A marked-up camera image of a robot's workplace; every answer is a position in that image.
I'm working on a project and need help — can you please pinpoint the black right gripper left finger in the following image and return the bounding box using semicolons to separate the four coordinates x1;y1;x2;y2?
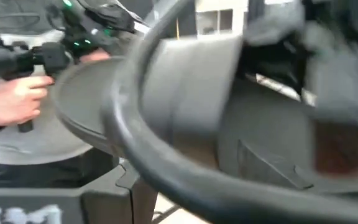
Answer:
0;163;158;224

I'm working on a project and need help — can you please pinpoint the person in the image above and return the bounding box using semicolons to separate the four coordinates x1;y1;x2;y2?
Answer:
0;0;155;189

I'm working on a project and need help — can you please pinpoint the person's hand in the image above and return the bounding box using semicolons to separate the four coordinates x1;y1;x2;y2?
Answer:
0;75;55;129
78;48;111;65

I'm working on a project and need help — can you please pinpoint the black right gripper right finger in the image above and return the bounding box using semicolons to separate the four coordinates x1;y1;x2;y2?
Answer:
236;138;358;195

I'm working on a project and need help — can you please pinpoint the black rubber slide sandal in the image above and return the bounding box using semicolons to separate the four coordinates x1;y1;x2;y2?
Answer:
50;0;358;224

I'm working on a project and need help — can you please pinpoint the white shelf unit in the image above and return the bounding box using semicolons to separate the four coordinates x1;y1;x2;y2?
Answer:
195;0;250;39

